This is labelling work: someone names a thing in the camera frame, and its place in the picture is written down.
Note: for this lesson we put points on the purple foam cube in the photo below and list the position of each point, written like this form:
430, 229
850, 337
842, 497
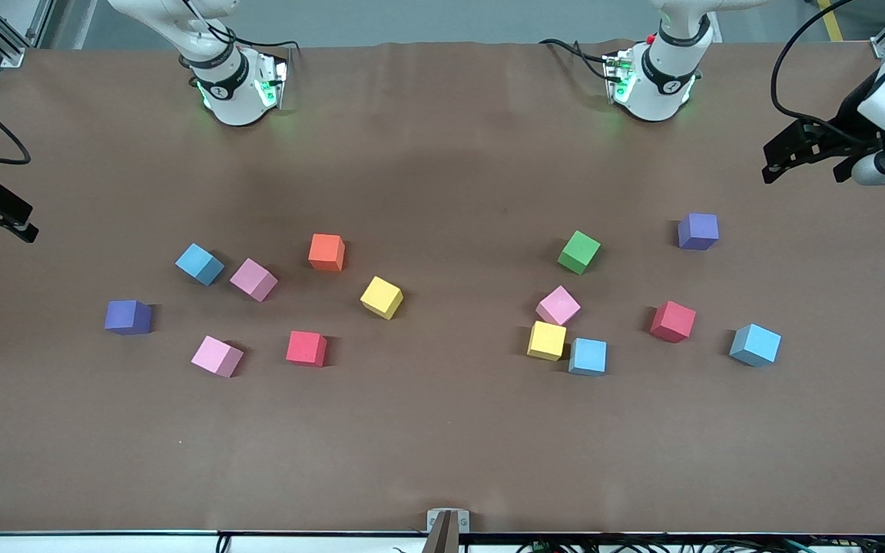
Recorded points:
128, 316
697, 231

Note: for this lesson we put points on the orange foam cube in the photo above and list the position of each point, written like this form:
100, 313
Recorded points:
326, 252

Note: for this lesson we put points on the yellow foam cube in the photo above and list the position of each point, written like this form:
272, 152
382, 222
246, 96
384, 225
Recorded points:
381, 297
547, 340

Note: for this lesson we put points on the pink foam cube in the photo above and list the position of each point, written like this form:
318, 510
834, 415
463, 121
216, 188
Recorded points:
558, 306
253, 279
217, 355

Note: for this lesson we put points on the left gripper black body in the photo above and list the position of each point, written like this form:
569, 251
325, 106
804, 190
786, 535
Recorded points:
850, 112

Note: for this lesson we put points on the brown table cover mat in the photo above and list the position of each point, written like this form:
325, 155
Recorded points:
442, 430

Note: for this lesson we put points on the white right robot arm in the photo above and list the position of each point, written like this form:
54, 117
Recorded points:
235, 92

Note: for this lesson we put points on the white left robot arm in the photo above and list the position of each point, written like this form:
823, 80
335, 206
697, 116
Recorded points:
661, 77

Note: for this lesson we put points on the blue foam cube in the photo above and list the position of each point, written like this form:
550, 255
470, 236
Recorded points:
199, 263
755, 344
588, 356

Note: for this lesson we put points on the green foam cube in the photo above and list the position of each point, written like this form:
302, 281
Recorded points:
578, 252

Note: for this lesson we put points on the red foam cube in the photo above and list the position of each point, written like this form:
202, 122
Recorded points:
672, 321
306, 348

